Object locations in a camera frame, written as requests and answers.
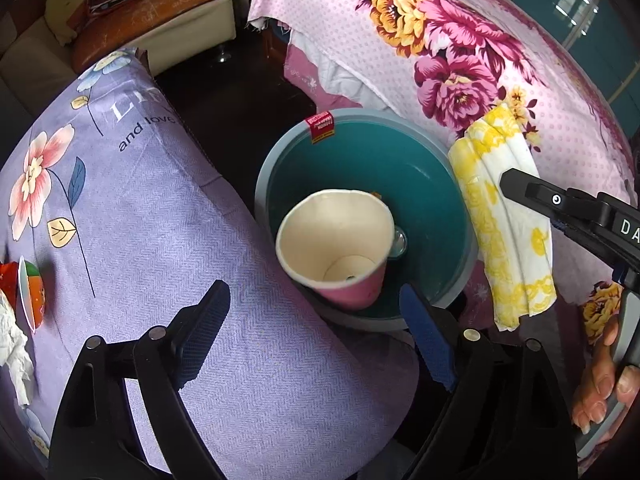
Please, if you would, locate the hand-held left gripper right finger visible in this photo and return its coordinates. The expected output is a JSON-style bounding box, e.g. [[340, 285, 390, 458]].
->
[[399, 282, 581, 480]]

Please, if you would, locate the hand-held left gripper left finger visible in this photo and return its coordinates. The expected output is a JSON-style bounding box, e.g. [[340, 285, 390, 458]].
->
[[47, 280, 232, 480]]

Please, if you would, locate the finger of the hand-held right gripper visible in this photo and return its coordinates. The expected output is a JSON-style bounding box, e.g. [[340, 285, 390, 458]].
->
[[500, 167, 613, 233], [550, 220, 621, 263]]

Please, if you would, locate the yellow patterned tissue pack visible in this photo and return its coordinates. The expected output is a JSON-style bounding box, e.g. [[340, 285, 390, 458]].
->
[[447, 102, 558, 333]]

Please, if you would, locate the pink paper cup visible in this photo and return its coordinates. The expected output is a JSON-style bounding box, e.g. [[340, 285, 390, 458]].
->
[[275, 189, 396, 311]]

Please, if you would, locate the teal plastic bin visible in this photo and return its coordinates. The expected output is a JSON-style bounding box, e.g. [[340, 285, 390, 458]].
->
[[254, 108, 480, 332]]

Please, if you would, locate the person's right hand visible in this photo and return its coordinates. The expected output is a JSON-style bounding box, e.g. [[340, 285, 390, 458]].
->
[[571, 315, 640, 436]]

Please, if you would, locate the purple floral tablecloth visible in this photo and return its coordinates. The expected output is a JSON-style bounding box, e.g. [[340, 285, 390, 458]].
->
[[0, 50, 420, 480]]

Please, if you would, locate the small red-rimmed plastic cup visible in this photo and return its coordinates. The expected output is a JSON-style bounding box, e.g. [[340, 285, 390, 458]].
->
[[16, 256, 47, 335]]

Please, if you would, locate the pink floral cloth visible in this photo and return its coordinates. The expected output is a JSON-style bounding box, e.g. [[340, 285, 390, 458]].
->
[[247, 0, 640, 476]]

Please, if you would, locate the crumpled white paper towel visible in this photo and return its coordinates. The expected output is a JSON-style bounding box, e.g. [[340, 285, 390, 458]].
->
[[0, 290, 36, 408]]

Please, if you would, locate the pink and white bedding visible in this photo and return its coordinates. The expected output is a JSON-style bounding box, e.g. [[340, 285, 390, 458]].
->
[[282, 25, 401, 111]]

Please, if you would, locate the beige sofa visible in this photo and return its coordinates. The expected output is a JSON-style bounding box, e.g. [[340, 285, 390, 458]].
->
[[0, 0, 236, 126]]

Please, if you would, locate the orange seat cushion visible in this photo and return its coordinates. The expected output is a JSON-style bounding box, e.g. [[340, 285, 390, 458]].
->
[[70, 0, 233, 73]]

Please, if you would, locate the patterned throw pillow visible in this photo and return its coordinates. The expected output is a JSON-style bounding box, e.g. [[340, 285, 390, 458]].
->
[[45, 0, 96, 46]]

